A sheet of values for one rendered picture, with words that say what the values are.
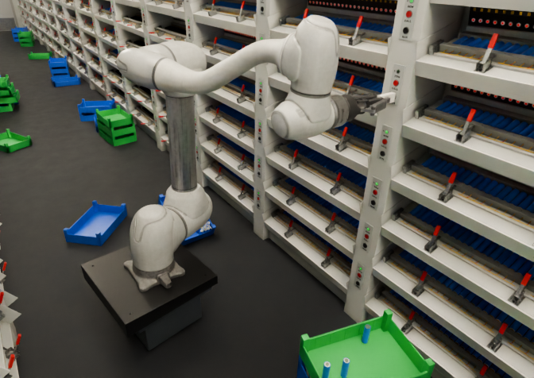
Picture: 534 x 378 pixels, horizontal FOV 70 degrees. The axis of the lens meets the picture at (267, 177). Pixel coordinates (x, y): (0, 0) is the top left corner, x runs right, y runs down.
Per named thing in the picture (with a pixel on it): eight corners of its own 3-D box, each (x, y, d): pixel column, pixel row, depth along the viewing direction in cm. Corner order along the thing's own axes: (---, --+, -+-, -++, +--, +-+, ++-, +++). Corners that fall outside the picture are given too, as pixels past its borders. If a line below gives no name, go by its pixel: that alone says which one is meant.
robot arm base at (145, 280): (145, 299, 136) (145, 287, 133) (122, 265, 151) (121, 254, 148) (191, 279, 147) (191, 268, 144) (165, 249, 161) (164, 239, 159)
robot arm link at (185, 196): (156, 236, 158) (190, 213, 176) (187, 248, 151) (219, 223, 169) (138, 40, 124) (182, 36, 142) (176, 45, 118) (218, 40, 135)
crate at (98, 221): (101, 246, 201) (98, 233, 197) (66, 241, 203) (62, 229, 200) (127, 214, 227) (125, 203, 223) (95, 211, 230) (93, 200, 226)
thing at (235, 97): (257, 121, 185) (250, 94, 177) (199, 90, 228) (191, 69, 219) (288, 103, 193) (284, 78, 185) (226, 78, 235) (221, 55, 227)
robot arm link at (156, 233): (121, 261, 144) (116, 213, 134) (156, 238, 159) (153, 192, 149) (154, 278, 138) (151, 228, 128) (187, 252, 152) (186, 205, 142)
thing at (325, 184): (361, 222, 145) (359, 194, 137) (267, 163, 188) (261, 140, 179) (396, 195, 153) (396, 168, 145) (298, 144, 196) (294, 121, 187)
